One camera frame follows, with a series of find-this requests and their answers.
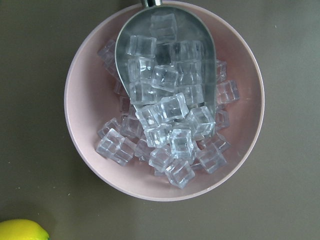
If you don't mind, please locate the pink bowl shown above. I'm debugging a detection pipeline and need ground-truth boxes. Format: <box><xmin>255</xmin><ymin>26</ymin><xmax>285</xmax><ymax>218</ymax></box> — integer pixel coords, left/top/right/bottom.
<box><xmin>64</xmin><ymin>0</ymin><xmax>265</xmax><ymax>202</ymax></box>

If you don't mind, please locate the steel ice scoop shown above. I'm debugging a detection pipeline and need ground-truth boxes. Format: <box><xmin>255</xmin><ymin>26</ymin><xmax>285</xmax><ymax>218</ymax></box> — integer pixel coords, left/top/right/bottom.
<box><xmin>115</xmin><ymin>0</ymin><xmax>217</xmax><ymax>114</ymax></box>

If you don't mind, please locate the yellow lemon upper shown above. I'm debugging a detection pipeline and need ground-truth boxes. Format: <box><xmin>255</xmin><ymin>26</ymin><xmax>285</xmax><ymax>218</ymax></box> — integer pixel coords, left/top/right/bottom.
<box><xmin>0</xmin><ymin>219</ymin><xmax>51</xmax><ymax>240</ymax></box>

